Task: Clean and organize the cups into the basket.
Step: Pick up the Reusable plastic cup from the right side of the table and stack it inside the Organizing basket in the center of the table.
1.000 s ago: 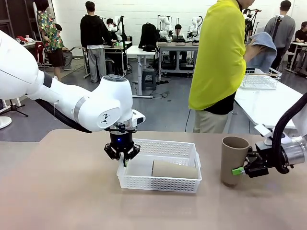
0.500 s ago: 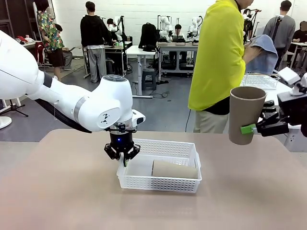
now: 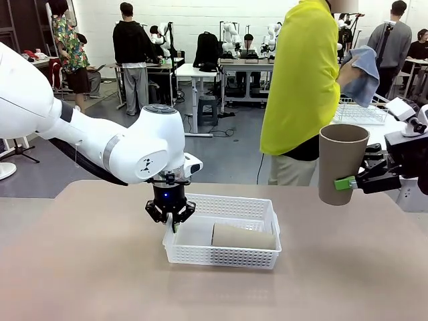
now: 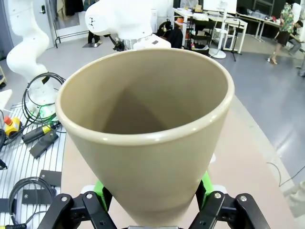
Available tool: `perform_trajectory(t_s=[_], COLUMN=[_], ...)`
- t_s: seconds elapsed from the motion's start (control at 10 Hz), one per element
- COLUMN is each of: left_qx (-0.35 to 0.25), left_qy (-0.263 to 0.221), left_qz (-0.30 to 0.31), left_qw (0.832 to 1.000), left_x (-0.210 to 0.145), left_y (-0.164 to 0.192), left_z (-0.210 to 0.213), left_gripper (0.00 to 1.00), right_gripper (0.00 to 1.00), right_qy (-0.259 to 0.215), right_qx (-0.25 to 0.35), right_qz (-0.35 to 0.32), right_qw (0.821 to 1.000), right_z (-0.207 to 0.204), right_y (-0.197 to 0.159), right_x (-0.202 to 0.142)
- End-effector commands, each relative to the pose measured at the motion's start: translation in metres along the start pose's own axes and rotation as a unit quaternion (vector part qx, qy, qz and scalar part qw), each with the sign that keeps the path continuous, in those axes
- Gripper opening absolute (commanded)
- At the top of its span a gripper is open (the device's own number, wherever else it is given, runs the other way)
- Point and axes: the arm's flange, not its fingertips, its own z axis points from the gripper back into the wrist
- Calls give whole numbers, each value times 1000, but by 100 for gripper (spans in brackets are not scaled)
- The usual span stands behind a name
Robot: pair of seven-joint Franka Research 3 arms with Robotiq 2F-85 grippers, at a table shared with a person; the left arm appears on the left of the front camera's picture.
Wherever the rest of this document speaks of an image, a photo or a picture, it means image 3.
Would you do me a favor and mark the person's right hand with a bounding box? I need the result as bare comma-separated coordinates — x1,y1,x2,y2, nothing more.
336,54,368,89

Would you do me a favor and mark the red chair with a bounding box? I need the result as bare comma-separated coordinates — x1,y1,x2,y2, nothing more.
49,57,64,90

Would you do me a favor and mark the grey plastic stool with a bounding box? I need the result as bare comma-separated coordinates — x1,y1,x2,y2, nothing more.
197,96,219,127

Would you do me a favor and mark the seated person at robot bench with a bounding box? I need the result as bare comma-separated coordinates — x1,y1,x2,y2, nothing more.
235,33,262,93

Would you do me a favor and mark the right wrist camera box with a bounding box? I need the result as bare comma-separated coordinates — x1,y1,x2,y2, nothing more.
385,97,415,123

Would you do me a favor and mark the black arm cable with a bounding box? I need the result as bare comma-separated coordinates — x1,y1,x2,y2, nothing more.
48,136,130,187

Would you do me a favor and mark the seated person with laptop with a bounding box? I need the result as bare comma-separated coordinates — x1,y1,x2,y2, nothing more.
76,32,103,100

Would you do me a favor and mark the tall black camera stand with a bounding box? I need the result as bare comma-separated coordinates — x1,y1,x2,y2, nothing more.
376,20,399,70

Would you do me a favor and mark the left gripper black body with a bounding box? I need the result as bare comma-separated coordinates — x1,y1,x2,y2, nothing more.
152,182,187,217

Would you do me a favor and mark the large white table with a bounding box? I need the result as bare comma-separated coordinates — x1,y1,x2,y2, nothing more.
329,113,428,212

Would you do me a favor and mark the person in yellow cape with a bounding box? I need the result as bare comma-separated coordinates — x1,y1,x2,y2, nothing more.
259,0,360,187

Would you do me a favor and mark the person in black hoodie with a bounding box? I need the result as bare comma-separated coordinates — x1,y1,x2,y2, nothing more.
112,2,158,116

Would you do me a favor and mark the person in grey sweater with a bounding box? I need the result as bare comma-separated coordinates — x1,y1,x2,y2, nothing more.
366,0,413,98

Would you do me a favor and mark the white standing desk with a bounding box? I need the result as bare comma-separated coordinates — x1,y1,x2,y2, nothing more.
175,62,222,138

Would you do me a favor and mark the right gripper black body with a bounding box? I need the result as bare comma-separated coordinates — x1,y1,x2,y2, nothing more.
384,132,428,179

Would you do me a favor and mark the white wire dish rack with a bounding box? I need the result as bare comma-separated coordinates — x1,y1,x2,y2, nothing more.
333,95,391,125

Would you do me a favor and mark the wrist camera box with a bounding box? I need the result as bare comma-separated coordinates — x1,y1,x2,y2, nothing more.
385,97,415,123
183,152,204,177

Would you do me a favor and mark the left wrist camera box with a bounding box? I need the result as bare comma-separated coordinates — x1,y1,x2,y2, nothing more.
183,152,204,177

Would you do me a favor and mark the person in floral shirt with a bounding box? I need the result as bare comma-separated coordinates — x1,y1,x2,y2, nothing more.
46,0,91,112

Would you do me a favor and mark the black backpack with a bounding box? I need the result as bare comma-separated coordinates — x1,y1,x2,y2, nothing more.
193,31,221,73

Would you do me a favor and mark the seated person in black shirt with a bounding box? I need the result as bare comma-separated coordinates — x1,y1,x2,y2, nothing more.
405,29,428,92

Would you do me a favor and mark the white round fan base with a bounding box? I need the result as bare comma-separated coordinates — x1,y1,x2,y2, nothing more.
0,163,17,181

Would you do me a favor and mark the long robot bench desk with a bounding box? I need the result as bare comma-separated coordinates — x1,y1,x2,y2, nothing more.
219,57,276,108

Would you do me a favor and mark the short black tripod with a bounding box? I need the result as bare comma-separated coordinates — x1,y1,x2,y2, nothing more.
6,136,40,165

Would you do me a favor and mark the blue-grey cleaning cloth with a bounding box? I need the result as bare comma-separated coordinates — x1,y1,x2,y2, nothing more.
342,45,381,108

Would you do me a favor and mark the white perforated plastic basket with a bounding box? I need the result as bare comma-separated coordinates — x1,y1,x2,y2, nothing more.
162,193,282,270

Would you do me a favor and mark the brown paper-look cup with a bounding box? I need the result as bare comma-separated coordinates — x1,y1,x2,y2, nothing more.
318,123,370,207
211,223,277,250

